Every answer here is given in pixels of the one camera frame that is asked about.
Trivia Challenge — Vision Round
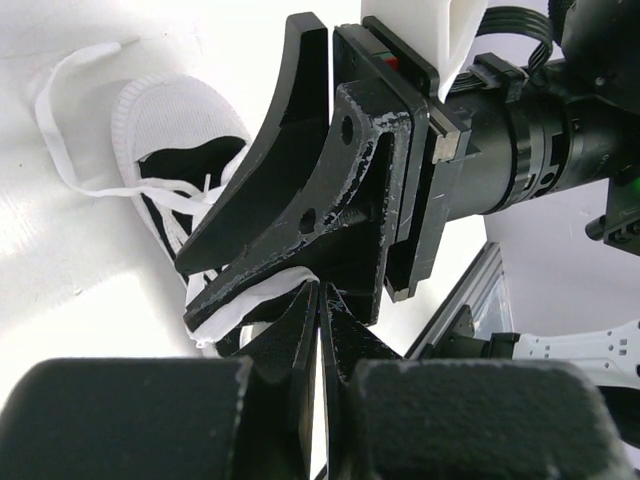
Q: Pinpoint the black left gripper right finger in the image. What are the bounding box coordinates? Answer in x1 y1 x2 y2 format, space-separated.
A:
318 283 403 479

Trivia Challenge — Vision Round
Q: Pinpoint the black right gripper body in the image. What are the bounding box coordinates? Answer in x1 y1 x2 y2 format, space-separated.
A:
332 15 481 303

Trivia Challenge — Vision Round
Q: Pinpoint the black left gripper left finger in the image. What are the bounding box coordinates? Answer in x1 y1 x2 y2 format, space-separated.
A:
217 282 319 479

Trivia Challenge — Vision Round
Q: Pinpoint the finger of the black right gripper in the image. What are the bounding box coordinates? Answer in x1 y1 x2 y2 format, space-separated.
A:
184 79 411 330
175 12 328 274

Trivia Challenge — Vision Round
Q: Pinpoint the black white canvas sneaker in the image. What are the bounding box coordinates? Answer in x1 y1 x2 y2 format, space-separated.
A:
109 74 321 359

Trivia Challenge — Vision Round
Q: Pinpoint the white shoelace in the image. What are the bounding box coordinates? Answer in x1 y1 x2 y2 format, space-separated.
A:
25 42 321 351

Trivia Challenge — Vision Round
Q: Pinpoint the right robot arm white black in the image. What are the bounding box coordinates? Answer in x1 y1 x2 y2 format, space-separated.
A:
175 1 639 337

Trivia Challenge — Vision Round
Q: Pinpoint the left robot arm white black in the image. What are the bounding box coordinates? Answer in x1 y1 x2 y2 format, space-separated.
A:
210 272 639 479

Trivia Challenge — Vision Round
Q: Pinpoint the right aluminium corner post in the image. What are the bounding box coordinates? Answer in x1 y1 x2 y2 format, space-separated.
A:
405 242 519 360

